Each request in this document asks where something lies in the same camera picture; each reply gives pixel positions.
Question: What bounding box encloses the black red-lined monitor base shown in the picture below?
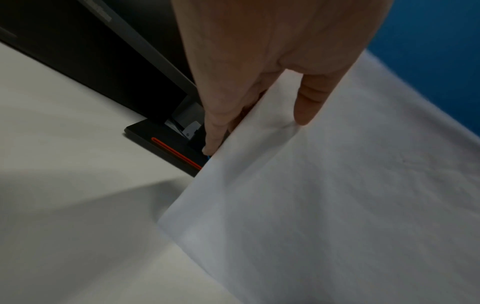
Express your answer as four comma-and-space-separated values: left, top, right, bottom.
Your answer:
124, 118, 211, 178

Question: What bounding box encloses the person's left hand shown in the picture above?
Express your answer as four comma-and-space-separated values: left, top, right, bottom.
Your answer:
170, 0, 395, 156

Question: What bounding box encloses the grey monitor stand neck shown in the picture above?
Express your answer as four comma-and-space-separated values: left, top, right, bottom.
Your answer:
164, 98, 206, 139

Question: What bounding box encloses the pile of white papers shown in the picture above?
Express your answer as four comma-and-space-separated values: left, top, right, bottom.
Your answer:
157, 49, 480, 304

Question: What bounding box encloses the blue cloth backdrop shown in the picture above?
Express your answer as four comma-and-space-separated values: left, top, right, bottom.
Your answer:
365, 0, 480, 139

